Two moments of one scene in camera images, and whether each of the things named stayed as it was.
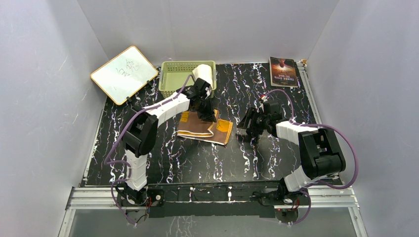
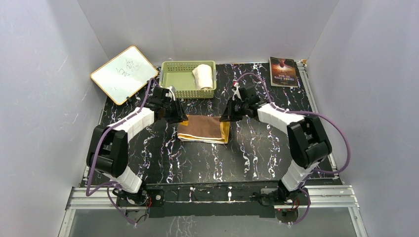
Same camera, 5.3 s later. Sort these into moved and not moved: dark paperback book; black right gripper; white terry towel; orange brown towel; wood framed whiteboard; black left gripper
Moved: black left gripper; black right gripper
Not moved: white terry towel; orange brown towel; dark paperback book; wood framed whiteboard
